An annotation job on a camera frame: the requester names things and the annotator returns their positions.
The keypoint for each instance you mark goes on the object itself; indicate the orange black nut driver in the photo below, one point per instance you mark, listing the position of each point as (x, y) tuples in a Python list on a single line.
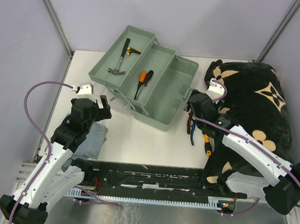
[(148, 77)]

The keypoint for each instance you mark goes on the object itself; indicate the black floral blanket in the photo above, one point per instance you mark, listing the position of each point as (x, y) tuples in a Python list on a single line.
[(255, 101)]

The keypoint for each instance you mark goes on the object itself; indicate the black handled claw hammer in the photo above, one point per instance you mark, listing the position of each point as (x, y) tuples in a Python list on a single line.
[(117, 71)]

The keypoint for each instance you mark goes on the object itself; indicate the orange black pliers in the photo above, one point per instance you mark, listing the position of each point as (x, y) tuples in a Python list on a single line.
[(189, 123)]

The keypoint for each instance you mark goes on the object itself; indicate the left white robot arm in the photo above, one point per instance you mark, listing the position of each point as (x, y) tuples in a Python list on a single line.
[(35, 198)]

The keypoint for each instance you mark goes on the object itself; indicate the green plastic tool box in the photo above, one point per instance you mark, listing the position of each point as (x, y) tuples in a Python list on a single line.
[(151, 79)]

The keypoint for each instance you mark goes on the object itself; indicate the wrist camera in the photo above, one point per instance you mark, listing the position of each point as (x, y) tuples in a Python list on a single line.
[(84, 90), (215, 88)]

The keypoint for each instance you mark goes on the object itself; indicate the orange handled screwdriver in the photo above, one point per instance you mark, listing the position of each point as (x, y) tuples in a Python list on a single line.
[(140, 82)]

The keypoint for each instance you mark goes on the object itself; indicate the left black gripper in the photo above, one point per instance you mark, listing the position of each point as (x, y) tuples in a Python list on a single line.
[(102, 113)]

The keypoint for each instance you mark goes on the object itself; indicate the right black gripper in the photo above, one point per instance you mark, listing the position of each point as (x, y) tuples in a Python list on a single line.
[(215, 104)]

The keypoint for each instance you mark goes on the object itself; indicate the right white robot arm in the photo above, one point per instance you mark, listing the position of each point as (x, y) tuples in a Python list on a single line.
[(260, 162)]

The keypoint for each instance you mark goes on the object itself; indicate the small yellow screwdriver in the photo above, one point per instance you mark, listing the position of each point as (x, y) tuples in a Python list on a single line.
[(131, 50)]

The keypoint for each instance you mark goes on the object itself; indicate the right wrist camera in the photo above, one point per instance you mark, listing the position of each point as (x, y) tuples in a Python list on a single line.
[(215, 88)]

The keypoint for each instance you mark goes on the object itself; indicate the left aluminium frame post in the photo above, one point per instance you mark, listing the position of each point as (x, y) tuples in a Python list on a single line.
[(57, 26)]

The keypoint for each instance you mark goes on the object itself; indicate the aluminium frame post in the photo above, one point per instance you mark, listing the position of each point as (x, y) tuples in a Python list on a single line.
[(281, 27), (57, 26)]

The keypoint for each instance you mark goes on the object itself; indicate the folded blue denim cloth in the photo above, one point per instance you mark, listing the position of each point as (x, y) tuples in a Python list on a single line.
[(91, 147)]

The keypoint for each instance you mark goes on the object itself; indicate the yellow black screwdriver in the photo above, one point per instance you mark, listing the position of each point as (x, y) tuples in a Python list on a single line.
[(208, 147)]

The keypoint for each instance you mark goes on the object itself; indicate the blue handled pliers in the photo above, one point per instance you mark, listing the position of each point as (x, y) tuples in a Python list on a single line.
[(192, 130)]

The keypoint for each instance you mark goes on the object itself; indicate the right aluminium frame post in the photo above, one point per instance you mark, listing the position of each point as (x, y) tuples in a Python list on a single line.
[(281, 27)]

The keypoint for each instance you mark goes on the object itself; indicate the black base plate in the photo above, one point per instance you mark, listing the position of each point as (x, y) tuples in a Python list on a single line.
[(124, 180)]

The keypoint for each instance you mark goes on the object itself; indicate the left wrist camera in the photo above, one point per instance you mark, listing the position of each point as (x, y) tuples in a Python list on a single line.
[(84, 90)]

